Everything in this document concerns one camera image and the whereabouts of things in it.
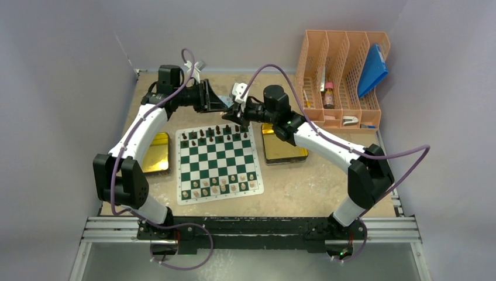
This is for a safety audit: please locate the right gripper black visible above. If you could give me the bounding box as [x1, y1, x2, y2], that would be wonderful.
[223, 97, 277, 128]

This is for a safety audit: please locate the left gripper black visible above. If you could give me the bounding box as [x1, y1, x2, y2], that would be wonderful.
[174, 79, 227, 113]

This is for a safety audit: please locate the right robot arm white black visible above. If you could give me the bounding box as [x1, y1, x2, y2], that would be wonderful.
[223, 83, 395, 238]

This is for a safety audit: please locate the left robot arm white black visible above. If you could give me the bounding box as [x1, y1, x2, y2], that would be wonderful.
[92, 61, 228, 239]

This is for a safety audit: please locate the green white chess board mat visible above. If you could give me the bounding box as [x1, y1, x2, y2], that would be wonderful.
[175, 123, 264, 205]

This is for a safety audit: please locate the blue packaged stapler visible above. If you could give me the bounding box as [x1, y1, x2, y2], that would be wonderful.
[219, 95, 232, 108]

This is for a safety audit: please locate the empty gold tin lid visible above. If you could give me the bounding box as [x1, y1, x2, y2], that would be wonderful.
[261, 124, 308, 165]

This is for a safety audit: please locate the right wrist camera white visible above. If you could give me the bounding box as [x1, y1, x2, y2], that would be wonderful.
[230, 83, 247, 104]

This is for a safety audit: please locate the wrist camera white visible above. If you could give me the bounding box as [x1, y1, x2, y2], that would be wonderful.
[230, 83, 247, 104]
[184, 60, 206, 83]

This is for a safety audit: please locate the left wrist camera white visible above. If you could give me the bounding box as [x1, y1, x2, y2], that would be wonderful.
[184, 60, 206, 83]

